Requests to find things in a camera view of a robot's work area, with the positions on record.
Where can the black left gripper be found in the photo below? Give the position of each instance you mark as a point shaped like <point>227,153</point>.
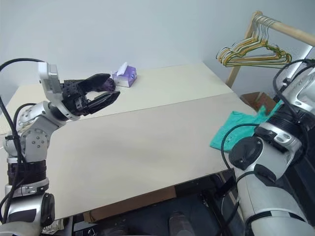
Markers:
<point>73,96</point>

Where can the green shorts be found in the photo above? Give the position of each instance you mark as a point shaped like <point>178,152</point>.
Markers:
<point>233,127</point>

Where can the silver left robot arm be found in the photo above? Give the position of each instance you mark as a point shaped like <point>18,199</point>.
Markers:
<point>37,140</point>

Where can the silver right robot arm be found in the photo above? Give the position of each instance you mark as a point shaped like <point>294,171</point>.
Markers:
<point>261,196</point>

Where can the purple tissue box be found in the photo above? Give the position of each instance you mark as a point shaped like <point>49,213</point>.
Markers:
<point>126,75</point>

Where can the brown cardboard box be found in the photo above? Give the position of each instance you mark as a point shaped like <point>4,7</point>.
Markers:
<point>265,98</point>

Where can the wooden clothes rack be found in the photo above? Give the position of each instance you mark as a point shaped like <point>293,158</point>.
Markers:
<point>290,29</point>

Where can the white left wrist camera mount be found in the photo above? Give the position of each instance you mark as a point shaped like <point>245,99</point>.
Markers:
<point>48,78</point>

